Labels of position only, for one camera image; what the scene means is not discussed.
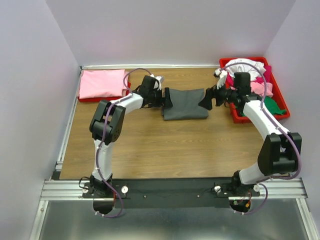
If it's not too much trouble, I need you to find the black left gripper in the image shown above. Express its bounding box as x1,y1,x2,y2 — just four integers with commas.
148,87,173,108

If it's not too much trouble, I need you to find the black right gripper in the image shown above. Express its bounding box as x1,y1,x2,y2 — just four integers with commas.
197,78,238,111

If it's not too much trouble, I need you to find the grey t shirt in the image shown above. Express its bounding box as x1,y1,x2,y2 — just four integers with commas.
162,88,209,121

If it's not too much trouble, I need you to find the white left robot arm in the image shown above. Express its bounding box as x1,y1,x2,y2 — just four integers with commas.
87,74,213,198

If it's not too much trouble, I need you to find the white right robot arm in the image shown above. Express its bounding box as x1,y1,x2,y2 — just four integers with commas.
213,69,302,196

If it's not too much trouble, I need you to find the magenta t shirt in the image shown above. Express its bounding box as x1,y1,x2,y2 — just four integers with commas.
226,65,272,86

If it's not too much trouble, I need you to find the white t shirt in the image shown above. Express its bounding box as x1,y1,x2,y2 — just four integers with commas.
224,58,267,82

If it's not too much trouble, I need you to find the light pink t shirt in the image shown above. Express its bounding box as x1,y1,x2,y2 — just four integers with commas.
229,81,274,98

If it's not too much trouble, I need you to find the green t shirt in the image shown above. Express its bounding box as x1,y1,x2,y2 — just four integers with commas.
235,94,287,117

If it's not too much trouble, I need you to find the folded red t shirt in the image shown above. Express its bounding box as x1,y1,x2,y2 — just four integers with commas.
77,89,130,103

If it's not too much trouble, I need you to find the folded pink t shirt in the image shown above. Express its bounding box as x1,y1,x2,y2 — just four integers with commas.
78,69,128,100

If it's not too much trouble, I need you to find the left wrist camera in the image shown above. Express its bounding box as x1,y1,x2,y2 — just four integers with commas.
150,74,165,90

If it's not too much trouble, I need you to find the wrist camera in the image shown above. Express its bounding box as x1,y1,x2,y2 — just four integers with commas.
150,74,165,90
213,68,228,89

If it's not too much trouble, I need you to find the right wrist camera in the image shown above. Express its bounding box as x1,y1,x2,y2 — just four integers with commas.
213,68,228,89

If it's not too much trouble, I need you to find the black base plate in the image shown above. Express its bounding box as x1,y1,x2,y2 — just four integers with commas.
78,177,260,213

